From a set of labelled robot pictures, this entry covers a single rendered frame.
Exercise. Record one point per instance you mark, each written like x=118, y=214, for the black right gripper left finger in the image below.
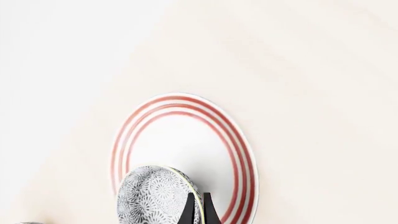
x=187, y=211

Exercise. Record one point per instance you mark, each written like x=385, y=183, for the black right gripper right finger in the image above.
x=210, y=211

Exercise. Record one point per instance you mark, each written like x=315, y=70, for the grey floral patterned bowl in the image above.
x=149, y=196

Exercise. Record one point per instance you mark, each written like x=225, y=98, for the white plate with red rings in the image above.
x=186, y=140

